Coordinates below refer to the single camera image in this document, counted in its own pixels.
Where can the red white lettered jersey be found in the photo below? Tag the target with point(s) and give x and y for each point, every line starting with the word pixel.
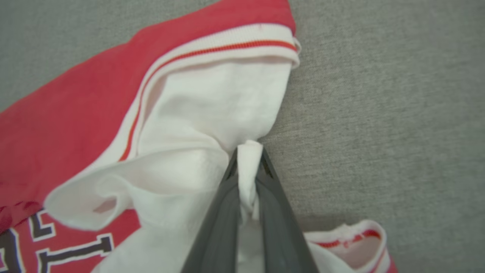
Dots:
pixel 113 113

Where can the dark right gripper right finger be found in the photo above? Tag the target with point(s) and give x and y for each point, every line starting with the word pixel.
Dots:
pixel 280 231

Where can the grey fabric sofa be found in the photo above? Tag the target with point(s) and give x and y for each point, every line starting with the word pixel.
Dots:
pixel 379 113

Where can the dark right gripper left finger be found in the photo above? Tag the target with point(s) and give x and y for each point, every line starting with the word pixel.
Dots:
pixel 219 231

